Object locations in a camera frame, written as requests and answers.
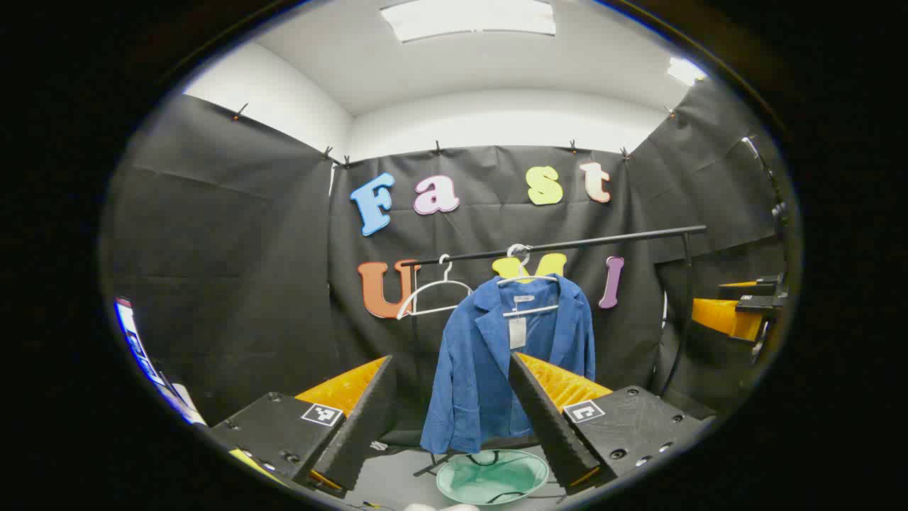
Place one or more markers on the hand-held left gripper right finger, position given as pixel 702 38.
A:
pixel 546 419

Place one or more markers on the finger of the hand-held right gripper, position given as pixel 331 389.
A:
pixel 770 284
pixel 727 316

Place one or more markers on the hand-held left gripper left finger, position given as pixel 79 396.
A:
pixel 365 419

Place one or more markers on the green laundry hamper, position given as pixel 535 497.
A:
pixel 489 479

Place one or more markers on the blue jacket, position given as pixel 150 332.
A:
pixel 468 369

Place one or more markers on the white plastic hanger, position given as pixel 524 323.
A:
pixel 406 305
pixel 532 309

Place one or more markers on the black stand pole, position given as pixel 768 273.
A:
pixel 779 211

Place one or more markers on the black backdrop cloth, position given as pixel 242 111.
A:
pixel 234 284

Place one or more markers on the small ceiling light panel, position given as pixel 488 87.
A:
pixel 684 71

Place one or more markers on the white blue-edged board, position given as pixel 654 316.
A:
pixel 142 355

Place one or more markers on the large ceiling light panel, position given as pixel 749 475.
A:
pixel 468 18

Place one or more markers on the black clothes rail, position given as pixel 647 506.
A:
pixel 603 241

